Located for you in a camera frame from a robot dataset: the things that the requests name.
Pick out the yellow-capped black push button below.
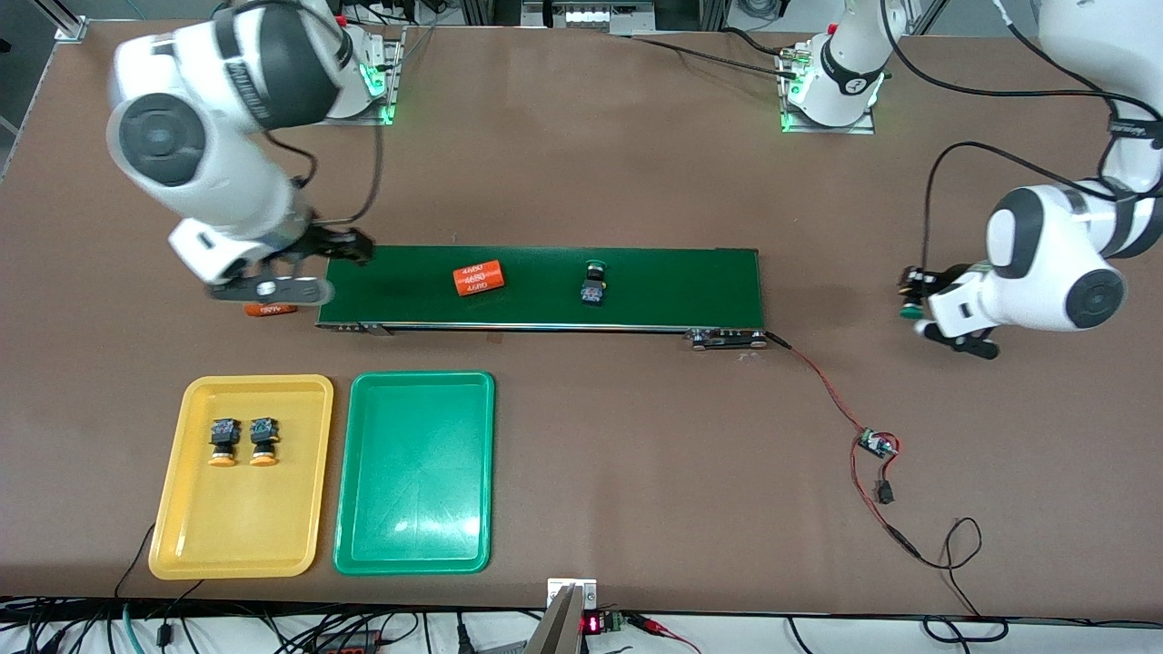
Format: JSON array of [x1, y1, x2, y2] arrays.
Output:
[[208, 418, 239, 469], [249, 417, 279, 468]]

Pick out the green belt mini conveyor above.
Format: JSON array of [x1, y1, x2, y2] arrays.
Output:
[[315, 243, 769, 352]]

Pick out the green plastic tray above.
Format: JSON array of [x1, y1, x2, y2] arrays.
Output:
[[333, 370, 496, 576]]

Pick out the yellow plastic tray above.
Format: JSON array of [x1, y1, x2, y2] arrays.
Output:
[[148, 374, 335, 580]]

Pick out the grey controller box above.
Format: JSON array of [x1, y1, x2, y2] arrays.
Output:
[[521, 0, 657, 35]]

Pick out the orange power strip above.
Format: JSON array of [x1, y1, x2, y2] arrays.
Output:
[[313, 629, 383, 654]]

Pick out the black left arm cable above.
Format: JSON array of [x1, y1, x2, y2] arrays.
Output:
[[886, 0, 1163, 273]]

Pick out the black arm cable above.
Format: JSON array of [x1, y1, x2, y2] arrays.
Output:
[[268, 54, 387, 228], [886, 0, 1163, 273]]

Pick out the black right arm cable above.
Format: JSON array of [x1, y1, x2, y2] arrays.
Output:
[[268, 54, 387, 228]]

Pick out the red and black wire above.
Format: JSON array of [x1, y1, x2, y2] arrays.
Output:
[[766, 332, 920, 557]]

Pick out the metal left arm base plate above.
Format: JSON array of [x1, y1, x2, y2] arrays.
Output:
[[777, 41, 878, 135]]

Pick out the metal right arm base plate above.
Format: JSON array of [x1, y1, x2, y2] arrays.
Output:
[[359, 25, 406, 126]]

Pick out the thin black looped cable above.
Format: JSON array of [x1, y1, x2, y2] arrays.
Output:
[[913, 516, 1009, 644]]

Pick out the aluminium frame extrusion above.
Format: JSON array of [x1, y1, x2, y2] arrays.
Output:
[[36, 0, 90, 43]]

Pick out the small silver metal bracket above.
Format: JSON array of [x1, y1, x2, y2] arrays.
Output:
[[547, 578, 599, 611]]

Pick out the grey metal mount bar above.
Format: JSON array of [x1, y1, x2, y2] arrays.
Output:
[[522, 584, 587, 654]]

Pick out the red clip lead wires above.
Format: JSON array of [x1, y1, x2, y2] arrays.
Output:
[[627, 613, 702, 654]]

